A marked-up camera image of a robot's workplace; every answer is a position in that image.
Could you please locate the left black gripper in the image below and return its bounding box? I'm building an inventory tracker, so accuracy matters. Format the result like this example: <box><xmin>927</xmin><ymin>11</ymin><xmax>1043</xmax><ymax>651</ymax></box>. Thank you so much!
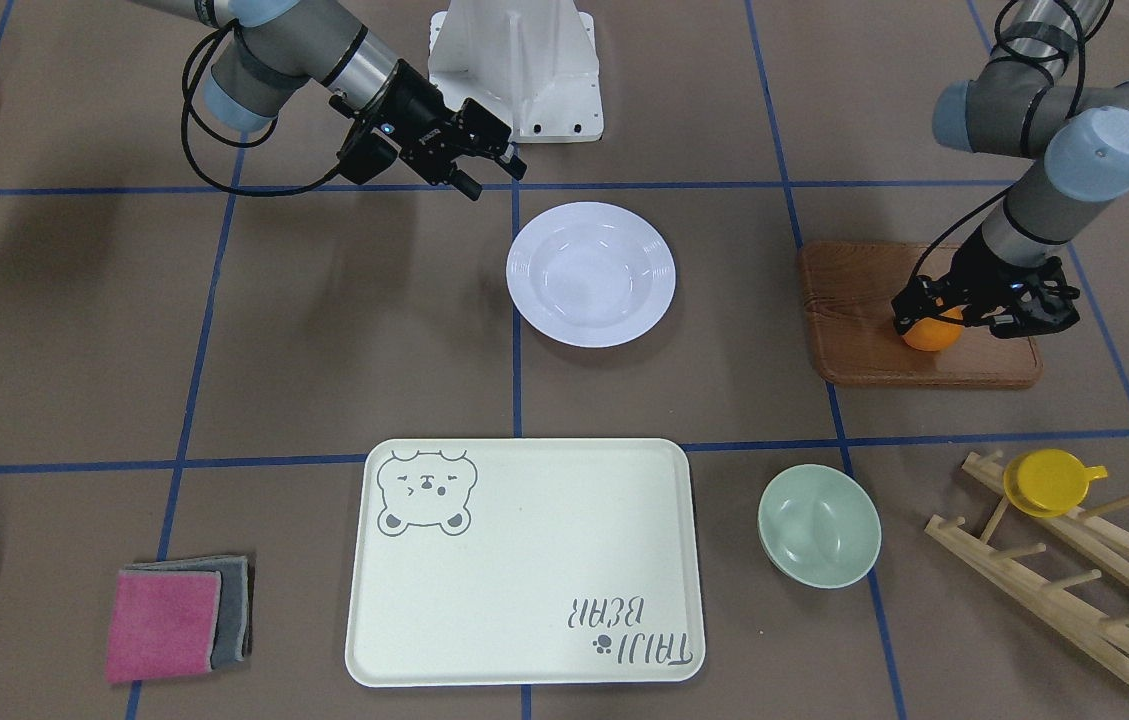
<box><xmin>890</xmin><ymin>234</ymin><xmax>1080</xmax><ymax>340</ymax></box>

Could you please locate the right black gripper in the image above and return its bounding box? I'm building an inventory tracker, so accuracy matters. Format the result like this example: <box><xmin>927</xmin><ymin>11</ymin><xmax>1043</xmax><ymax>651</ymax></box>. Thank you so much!
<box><xmin>329</xmin><ymin>60</ymin><xmax>528</xmax><ymax>201</ymax></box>

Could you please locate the orange fruit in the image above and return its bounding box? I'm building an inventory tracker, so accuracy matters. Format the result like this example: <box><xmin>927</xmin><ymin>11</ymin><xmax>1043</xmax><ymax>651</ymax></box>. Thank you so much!
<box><xmin>901</xmin><ymin>307</ymin><xmax>965</xmax><ymax>352</ymax></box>

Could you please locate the white round plate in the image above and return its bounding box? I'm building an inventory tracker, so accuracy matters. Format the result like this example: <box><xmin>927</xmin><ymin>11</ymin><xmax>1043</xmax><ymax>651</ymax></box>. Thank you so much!
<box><xmin>505</xmin><ymin>201</ymin><xmax>677</xmax><ymax>348</ymax></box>

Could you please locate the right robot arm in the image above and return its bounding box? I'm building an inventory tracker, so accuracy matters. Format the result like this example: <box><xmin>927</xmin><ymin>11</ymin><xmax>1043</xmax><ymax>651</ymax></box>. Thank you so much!
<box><xmin>151</xmin><ymin>1</ymin><xmax>527</xmax><ymax>200</ymax></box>

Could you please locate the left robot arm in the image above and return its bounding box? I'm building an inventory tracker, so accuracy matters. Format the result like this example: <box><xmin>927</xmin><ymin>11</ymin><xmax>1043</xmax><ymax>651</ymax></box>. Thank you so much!
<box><xmin>890</xmin><ymin>1</ymin><xmax>1129</xmax><ymax>340</ymax></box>

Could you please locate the cream bear tray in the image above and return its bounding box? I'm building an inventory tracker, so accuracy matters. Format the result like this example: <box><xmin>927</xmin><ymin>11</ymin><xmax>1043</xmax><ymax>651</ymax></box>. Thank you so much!
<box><xmin>344</xmin><ymin>438</ymin><xmax>706</xmax><ymax>688</ymax></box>

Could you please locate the wooden cutting board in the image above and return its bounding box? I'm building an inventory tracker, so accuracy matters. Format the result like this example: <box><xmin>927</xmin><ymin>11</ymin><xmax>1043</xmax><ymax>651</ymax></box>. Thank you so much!
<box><xmin>797</xmin><ymin>242</ymin><xmax>1043</xmax><ymax>389</ymax></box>

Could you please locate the yellow mug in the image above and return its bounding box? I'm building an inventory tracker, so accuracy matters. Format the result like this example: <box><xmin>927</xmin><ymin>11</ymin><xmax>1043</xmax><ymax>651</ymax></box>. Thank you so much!
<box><xmin>1000</xmin><ymin>448</ymin><xmax>1109</xmax><ymax>518</ymax></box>

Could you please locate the green bowl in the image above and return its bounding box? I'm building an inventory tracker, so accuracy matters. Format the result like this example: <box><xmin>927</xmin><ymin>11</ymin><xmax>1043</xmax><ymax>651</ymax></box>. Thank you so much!
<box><xmin>756</xmin><ymin>464</ymin><xmax>881</xmax><ymax>591</ymax></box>

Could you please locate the wooden drying rack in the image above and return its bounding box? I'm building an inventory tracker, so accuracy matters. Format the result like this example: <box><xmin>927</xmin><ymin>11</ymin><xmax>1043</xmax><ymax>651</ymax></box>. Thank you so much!
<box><xmin>924</xmin><ymin>453</ymin><xmax>1129</xmax><ymax>688</ymax></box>

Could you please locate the grey folded cloth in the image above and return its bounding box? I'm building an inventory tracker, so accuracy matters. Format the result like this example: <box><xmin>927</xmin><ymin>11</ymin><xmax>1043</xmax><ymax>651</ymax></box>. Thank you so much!
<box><xmin>120</xmin><ymin>555</ymin><xmax>250</xmax><ymax>673</ymax></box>

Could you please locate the pink folded cloth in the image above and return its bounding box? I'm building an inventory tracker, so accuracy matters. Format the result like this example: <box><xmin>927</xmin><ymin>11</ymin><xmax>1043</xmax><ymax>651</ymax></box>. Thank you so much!
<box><xmin>104</xmin><ymin>569</ymin><xmax>222</xmax><ymax>684</ymax></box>

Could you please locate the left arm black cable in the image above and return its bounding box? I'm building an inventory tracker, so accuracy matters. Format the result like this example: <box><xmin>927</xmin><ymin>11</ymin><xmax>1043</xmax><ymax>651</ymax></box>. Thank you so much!
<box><xmin>909</xmin><ymin>0</ymin><xmax>1089</xmax><ymax>301</ymax></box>

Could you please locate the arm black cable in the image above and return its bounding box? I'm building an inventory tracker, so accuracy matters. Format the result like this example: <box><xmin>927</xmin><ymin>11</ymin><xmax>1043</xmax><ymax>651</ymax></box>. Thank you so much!
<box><xmin>180</xmin><ymin>25</ymin><xmax>365</xmax><ymax>196</ymax></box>
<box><xmin>909</xmin><ymin>0</ymin><xmax>1089</xmax><ymax>301</ymax></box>

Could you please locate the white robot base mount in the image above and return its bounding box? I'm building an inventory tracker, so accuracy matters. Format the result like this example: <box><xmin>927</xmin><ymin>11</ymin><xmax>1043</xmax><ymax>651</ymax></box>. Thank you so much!
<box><xmin>427</xmin><ymin>1</ymin><xmax>605</xmax><ymax>143</ymax></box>

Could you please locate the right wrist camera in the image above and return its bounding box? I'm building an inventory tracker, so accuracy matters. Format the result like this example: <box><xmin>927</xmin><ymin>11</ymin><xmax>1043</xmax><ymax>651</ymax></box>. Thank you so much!
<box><xmin>336</xmin><ymin>129</ymin><xmax>399</xmax><ymax>184</ymax></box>

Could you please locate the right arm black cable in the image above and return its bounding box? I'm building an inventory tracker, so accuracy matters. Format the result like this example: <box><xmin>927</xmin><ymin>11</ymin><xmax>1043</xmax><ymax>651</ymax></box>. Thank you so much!
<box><xmin>180</xmin><ymin>25</ymin><xmax>365</xmax><ymax>196</ymax></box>

